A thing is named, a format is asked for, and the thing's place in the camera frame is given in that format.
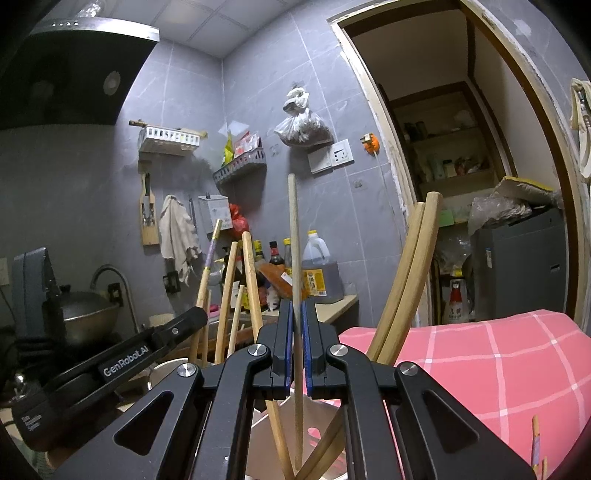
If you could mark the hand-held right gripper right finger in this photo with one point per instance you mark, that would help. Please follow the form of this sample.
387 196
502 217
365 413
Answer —
310 346

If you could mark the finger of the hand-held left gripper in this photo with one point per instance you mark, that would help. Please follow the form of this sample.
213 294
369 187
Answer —
182 330

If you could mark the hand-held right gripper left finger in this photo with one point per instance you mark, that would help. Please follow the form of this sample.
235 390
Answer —
287 346

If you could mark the wooden chopstick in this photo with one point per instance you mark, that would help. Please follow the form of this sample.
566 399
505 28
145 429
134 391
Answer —
236 318
405 277
419 277
206 346
226 300
251 286
293 230

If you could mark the purple patterned chopstick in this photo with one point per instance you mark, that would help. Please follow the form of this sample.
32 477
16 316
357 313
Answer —
208 263
536 443

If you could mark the white perforated utensil holder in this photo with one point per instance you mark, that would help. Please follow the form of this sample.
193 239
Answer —
256 443

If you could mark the pale loofah sponge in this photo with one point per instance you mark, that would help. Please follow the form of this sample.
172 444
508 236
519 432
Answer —
164 320

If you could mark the metal wok with lid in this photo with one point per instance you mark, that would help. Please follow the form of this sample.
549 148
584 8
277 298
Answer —
87 314

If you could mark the large oil jug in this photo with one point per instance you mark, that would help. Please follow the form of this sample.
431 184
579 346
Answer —
323 277

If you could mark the curved metal faucet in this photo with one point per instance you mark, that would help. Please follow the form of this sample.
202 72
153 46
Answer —
121 277

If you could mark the clear bottle yellow cap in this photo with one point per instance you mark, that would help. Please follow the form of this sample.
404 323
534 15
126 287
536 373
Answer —
287 258

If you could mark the dark bottle red cap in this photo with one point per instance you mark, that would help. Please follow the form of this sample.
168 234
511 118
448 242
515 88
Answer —
277 254

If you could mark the white hanging towel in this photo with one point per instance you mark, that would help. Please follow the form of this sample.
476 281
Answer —
178 235

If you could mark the soy sauce bottle yellow label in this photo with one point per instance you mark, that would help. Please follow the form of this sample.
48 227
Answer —
259 251

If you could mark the wooden knife rack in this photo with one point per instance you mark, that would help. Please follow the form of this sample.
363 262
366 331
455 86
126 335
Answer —
150 235

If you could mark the red plastic bag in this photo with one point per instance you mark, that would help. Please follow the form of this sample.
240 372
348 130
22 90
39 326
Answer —
239 221

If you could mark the red label floor bottle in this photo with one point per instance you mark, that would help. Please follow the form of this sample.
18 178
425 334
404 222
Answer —
457 302

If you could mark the pink checked cloth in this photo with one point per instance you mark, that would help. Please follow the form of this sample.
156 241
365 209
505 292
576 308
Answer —
485 369

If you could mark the yellow snack packet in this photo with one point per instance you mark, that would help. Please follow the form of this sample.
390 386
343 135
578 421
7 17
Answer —
229 150

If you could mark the red snack packet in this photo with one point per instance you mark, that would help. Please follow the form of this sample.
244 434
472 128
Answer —
247 145

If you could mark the hanging clear plastic bag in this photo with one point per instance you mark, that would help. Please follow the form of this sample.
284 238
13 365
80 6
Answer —
302 127

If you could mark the grey washing machine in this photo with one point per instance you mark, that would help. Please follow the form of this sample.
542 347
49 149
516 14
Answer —
517 267

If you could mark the crumpled clear plastic sheet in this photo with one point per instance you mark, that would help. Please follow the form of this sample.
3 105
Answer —
496 214

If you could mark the wooden pantry shelf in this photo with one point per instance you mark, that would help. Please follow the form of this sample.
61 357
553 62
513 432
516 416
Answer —
448 138

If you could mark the beige cardboard sack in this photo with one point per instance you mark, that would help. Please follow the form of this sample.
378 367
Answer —
526 189

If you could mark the black range hood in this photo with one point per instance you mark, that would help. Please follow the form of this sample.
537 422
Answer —
60 78

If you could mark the black wall holder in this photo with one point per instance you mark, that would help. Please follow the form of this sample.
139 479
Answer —
115 294
171 282

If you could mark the metal wall utensil box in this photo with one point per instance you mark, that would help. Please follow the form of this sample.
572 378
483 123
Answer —
214 210

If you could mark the grey wall shelf basket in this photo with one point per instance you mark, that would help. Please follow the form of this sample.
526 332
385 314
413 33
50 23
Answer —
240 168

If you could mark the white wall switch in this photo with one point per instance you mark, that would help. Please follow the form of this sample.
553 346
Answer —
320 160

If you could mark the white wall shelf basket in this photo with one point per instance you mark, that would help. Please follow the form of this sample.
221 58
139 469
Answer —
171 141

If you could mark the white wall socket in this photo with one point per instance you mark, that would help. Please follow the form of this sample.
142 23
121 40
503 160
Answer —
342 152

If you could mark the orange wall hook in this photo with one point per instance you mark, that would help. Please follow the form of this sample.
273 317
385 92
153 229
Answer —
370 143

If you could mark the wooden door frame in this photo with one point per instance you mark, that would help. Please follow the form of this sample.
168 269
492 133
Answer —
551 120

